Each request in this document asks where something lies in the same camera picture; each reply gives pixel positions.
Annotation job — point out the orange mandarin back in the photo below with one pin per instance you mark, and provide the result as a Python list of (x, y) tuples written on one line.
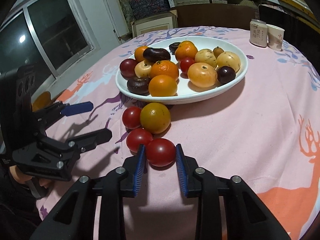
[(185, 49)]

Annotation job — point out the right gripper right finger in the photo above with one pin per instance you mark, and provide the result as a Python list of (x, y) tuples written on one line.
[(197, 182)]

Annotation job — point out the paper cup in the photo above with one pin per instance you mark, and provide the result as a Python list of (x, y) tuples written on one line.
[(275, 37)]

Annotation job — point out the sliding glass window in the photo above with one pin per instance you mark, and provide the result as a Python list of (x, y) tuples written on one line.
[(50, 35)]

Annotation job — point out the orange mandarin front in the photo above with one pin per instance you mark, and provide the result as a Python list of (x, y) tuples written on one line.
[(165, 67)]

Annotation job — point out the white oval plate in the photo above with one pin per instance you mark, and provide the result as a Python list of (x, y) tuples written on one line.
[(186, 92)]

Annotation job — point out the dark mangosteen on plate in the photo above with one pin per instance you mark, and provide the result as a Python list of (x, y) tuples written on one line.
[(138, 85)]

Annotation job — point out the pale yellow fruit right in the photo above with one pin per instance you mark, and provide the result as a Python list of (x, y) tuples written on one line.
[(229, 59)]

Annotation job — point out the small orange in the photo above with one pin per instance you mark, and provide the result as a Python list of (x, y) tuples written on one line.
[(162, 85)]

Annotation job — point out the dark wooden chair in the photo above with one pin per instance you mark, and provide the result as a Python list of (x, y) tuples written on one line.
[(216, 15)]

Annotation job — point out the red plum on plate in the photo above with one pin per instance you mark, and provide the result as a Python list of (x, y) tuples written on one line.
[(127, 68)]

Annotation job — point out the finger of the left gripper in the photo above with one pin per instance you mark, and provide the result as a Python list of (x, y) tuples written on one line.
[(89, 141), (77, 108)]

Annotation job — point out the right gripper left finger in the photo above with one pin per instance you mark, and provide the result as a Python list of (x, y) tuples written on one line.
[(122, 182)]

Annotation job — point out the pink deer tablecloth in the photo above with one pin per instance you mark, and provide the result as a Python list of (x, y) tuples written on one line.
[(265, 129)]

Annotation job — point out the framed board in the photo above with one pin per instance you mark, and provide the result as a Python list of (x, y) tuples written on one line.
[(162, 21)]

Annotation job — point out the dark purple mangosteen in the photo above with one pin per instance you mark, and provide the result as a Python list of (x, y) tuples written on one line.
[(156, 54)]

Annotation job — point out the red cherry tomato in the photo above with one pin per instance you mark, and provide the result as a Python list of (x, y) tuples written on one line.
[(136, 137), (160, 152), (131, 117)]

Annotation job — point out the pale yellow fruit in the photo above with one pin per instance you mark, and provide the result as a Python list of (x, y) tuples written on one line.
[(229, 59), (143, 69), (202, 75)]

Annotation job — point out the orange mandarin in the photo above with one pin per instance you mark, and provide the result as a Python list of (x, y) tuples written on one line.
[(185, 49), (165, 67)]

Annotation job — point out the black chair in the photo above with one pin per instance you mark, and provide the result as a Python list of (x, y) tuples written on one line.
[(297, 33)]

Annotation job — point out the pale yellow fruit front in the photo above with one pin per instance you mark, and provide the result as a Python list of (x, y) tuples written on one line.
[(202, 75)]

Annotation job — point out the wooden chair left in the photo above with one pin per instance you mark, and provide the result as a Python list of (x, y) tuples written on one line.
[(42, 101)]

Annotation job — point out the person's left hand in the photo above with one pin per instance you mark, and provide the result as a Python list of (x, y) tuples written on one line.
[(23, 178)]

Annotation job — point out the yellow green tomato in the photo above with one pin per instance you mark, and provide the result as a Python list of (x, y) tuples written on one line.
[(155, 117)]

